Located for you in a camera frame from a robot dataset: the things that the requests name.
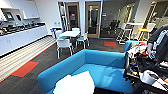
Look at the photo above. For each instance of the white bar stool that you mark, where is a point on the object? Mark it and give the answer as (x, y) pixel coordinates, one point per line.
(123, 28)

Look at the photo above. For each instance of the white high table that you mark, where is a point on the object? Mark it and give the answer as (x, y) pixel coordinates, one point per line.
(135, 24)

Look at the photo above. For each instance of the yellow seat bar stool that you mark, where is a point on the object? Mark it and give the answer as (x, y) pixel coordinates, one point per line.
(146, 30)

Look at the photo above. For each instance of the black cart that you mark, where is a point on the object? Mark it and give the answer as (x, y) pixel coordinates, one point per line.
(146, 66)

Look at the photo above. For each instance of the wooden framed glass door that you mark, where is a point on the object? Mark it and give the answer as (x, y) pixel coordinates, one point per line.
(93, 20)
(72, 16)

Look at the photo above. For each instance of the white upper kitchen cabinets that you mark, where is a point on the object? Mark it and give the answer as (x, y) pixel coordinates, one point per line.
(26, 8)

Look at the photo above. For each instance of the white chair blue seat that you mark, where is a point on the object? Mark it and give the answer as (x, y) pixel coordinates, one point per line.
(58, 33)

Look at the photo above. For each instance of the dark blue bin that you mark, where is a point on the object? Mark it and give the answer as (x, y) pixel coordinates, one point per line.
(53, 30)

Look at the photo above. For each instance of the black office chair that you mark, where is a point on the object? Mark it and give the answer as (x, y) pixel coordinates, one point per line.
(114, 26)

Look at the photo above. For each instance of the white kitchen counter cabinets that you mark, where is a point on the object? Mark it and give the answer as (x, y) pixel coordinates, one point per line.
(20, 38)

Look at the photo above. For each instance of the white t-shirt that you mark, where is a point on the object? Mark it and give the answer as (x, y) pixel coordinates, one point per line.
(75, 85)

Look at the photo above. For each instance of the white square table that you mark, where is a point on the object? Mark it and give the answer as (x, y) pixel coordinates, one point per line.
(69, 34)

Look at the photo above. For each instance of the white chair teal seat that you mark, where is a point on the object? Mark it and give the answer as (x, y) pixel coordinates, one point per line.
(82, 38)

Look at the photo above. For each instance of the small blue white wall sign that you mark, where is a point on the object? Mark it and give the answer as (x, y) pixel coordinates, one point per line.
(56, 24)

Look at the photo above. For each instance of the white and red cloth pile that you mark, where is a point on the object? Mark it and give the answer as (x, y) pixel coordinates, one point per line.
(136, 50)

